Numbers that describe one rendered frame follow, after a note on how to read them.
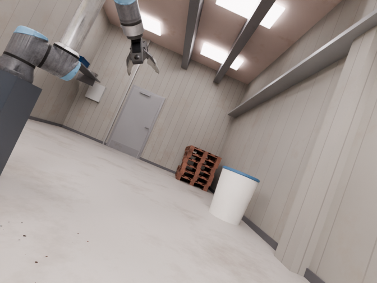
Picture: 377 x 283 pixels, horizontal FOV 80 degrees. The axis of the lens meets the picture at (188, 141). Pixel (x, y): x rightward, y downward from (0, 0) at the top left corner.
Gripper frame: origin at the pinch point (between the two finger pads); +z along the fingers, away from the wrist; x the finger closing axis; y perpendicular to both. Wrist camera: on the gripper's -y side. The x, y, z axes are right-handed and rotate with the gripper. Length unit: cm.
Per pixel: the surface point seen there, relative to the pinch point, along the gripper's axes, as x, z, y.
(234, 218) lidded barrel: -66, 236, 16
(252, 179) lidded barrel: -94, 206, 56
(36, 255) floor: 38, 24, -75
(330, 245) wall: -129, 144, -45
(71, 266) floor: 26, 30, -78
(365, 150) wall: -167, 100, 18
